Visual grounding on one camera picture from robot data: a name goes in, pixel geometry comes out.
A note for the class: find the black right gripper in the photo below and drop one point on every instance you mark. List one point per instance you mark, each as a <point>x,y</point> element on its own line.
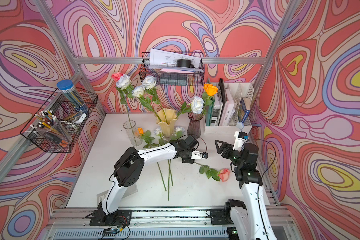
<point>228,146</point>

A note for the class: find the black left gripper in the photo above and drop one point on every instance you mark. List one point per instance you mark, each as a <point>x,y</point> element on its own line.
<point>188,160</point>

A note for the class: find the white blue artificial rose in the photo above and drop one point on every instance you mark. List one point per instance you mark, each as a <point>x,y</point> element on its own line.
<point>178,132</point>

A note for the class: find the pink artificial rose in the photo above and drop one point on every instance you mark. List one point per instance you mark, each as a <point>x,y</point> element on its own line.
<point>211,173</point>
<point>124,87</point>

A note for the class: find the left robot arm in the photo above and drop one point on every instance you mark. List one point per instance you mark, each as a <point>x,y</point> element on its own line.
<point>128,169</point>

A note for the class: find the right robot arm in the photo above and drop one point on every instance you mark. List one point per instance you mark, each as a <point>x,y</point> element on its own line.
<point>250,215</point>

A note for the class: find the purple ribbed glass vase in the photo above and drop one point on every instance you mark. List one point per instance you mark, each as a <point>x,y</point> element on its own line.
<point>194,128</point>

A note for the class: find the blue colourful book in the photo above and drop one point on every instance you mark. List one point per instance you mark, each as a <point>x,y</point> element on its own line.
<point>244,109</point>

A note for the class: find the yellow wavy glass vase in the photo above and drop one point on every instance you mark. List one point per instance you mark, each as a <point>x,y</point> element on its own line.
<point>167,121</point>

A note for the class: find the white desktop file organizer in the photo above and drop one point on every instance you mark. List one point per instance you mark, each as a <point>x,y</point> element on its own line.
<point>239,90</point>

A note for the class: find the white pink book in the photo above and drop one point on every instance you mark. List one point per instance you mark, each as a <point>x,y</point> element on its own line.
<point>229,106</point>

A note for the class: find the teal book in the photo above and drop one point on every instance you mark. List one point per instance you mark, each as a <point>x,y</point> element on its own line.
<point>209,112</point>

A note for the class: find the black white book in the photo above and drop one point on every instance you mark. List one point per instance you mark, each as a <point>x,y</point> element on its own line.
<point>220,101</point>

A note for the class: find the clear glass vase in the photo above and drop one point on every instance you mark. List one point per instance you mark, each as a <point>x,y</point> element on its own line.
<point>133,133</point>

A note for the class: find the black tape roll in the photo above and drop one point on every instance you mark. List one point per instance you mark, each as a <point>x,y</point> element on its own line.
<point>184,63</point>

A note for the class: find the white paper sheets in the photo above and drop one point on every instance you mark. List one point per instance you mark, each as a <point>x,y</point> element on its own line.
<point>167,60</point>

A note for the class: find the green circuit board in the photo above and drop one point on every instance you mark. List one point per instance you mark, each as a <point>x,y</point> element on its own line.
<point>110,231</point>

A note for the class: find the blue lid pencil jar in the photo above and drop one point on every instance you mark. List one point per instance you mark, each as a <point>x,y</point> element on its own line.
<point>71,93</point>

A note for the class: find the clear pen cup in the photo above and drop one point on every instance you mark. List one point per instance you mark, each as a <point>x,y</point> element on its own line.
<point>51,128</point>

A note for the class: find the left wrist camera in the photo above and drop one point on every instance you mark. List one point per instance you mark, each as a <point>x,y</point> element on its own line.
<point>196,155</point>

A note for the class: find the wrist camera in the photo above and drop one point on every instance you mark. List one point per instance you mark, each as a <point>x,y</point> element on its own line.
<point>240,139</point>
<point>196,155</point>

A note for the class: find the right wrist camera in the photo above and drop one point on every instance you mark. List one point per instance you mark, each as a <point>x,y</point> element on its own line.
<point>240,139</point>

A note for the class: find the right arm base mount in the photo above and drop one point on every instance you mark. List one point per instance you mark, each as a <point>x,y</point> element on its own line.
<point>218,217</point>

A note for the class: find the black wire wall basket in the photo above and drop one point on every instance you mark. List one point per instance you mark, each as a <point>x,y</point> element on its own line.
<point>168,77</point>

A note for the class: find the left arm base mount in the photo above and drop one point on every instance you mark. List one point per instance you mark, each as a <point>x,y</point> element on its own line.
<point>118,218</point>

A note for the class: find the black wire side basket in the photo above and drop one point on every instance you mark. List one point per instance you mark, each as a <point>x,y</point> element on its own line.
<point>71,120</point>

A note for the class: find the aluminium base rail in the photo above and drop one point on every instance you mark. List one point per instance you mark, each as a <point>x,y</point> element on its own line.
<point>184,223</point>

